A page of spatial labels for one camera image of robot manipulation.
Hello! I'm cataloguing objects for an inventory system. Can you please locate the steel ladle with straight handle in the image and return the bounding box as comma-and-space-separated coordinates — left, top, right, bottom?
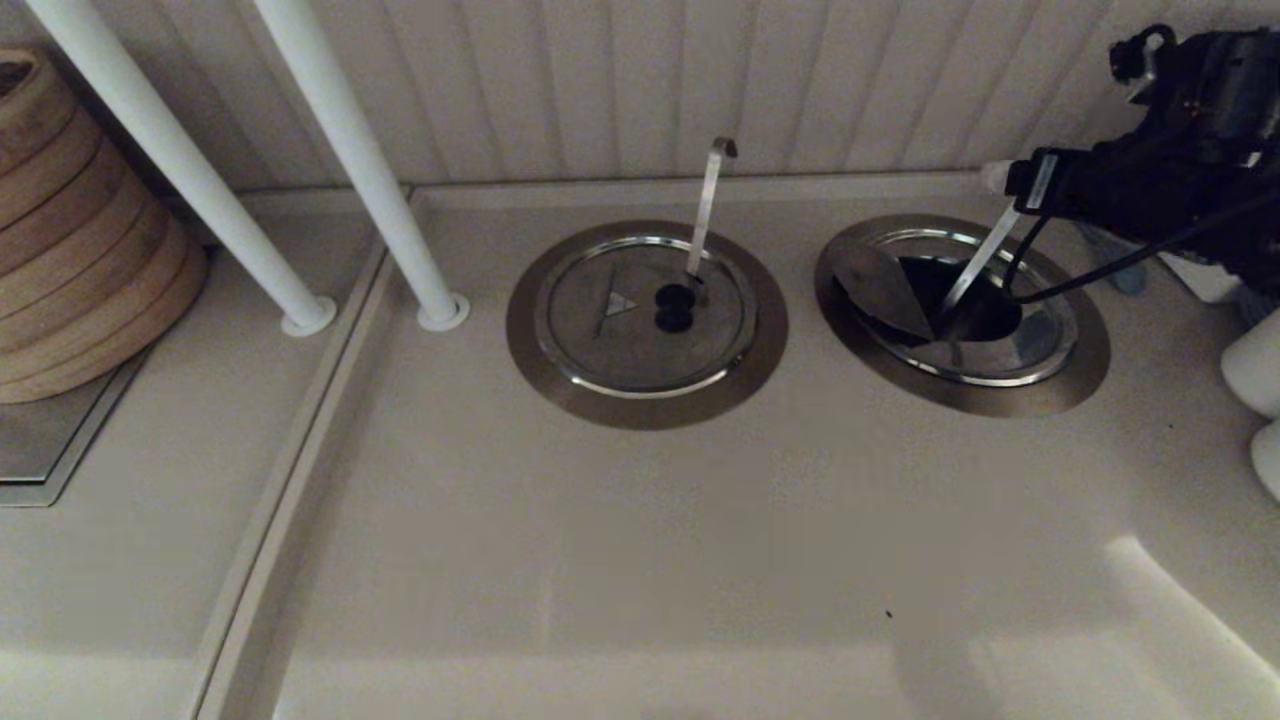
938, 205, 1021, 316

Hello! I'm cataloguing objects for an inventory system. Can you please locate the steel lid with black knob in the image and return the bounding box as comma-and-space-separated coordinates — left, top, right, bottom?
533, 235, 758, 400
828, 228, 1079, 389

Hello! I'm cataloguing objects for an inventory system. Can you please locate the blue plastic spoon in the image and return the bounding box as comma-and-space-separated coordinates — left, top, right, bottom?
1080, 225, 1149, 297

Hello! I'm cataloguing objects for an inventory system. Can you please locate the white box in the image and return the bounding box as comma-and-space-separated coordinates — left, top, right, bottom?
1155, 250, 1246, 304

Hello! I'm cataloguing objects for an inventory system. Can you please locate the white metal pole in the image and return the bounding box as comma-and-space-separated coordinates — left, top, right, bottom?
253, 0, 471, 333
25, 0, 338, 338

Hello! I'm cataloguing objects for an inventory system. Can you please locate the beige counter divider strip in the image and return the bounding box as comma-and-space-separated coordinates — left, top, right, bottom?
195, 190, 414, 720

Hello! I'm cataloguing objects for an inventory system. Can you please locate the bamboo steamer stack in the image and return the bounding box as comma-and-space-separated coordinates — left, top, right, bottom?
0, 50, 211, 406

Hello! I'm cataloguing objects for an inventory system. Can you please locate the black cable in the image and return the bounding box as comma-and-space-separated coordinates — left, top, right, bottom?
1003, 195, 1280, 304

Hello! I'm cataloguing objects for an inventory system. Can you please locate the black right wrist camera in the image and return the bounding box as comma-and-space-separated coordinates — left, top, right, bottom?
1110, 25, 1280, 171

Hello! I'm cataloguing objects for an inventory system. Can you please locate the steel pot well ring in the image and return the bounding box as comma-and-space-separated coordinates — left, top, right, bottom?
505, 220, 789, 431
813, 214, 1111, 418

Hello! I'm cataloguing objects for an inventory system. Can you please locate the left steel ladle handle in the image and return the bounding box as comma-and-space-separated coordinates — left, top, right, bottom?
685, 138, 738, 284

